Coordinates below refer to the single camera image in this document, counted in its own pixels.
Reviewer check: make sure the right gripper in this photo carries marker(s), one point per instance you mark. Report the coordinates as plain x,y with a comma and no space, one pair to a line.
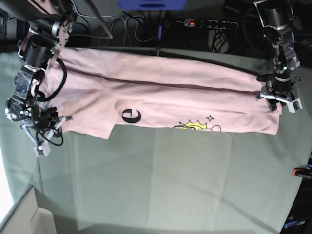
46,119

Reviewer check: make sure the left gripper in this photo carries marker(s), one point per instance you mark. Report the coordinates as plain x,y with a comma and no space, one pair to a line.
279,87

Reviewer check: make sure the pink t-shirt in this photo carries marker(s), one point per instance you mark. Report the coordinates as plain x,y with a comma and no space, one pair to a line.
108,88

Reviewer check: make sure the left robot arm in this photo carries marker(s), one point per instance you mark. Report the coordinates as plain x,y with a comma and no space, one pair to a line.
275,17

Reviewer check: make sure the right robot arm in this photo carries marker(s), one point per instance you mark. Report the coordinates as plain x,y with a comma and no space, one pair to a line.
50,25

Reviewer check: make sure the red black clamp right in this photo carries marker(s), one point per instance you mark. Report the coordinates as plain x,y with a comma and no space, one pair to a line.
304,172

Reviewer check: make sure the red black clamp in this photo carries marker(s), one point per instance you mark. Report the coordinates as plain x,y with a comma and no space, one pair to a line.
159,33
304,172

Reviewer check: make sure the white cardboard box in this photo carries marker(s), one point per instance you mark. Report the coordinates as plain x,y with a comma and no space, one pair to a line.
26,217

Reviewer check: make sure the black round stool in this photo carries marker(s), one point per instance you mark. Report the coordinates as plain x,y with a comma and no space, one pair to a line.
78,36

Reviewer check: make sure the black power strip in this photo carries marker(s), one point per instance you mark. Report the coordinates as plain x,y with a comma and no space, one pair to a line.
211,24

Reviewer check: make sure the red black clamp middle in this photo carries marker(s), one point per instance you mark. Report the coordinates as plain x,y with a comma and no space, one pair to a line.
159,33

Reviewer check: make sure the blue plastic box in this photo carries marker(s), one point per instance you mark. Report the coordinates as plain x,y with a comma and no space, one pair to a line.
151,4

